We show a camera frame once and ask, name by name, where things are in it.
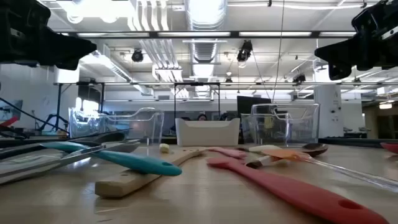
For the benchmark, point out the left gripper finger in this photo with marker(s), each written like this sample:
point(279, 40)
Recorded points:
point(66, 65)
point(68, 48)

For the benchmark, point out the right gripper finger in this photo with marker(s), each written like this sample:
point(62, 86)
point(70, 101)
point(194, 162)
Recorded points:
point(339, 70)
point(340, 51)

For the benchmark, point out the dark wooden spoon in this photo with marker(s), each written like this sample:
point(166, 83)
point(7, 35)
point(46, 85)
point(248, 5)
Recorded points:
point(315, 149)

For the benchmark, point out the black plastic ladle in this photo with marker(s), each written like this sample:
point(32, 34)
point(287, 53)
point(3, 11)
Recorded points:
point(109, 138)

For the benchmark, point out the clear plastic bin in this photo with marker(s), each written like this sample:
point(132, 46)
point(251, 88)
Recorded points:
point(298, 130)
point(143, 127)

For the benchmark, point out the grey silicone spoon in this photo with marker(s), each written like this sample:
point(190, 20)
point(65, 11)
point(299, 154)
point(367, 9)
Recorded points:
point(124, 147)

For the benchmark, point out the teal silicone spatula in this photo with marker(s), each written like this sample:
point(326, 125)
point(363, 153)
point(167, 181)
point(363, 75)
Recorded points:
point(140, 163)

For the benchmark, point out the red silicone spatula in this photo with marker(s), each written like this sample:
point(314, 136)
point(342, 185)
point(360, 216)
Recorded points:
point(295, 193)

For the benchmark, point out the white square column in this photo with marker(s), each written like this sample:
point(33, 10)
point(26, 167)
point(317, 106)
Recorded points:
point(329, 109)

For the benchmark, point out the black ceiling spotlight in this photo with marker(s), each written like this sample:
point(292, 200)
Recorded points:
point(137, 56)
point(298, 79)
point(244, 51)

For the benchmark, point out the black computer monitor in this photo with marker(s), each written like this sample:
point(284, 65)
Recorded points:
point(248, 104)

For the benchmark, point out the black overhead crossbar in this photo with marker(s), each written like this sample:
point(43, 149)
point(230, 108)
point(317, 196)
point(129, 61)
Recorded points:
point(234, 34)

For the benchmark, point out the wooden slotted spatula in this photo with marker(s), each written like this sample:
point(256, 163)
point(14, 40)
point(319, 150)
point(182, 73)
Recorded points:
point(124, 185)

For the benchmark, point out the pink silicone spatula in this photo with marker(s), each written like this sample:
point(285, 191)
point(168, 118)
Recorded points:
point(230, 152)

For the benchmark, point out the person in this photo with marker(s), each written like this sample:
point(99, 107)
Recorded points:
point(202, 117)

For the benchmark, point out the white plastic bin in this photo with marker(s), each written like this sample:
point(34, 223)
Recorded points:
point(206, 133)

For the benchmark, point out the wall mounted display screen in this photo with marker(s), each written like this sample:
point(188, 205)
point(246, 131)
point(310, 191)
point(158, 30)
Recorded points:
point(12, 109)

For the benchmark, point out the black background stand frame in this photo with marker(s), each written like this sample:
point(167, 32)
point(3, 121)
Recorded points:
point(196, 83)

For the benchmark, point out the silver ceiling ventilation duct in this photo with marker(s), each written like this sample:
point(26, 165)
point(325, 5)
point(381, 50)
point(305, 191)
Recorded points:
point(203, 49)

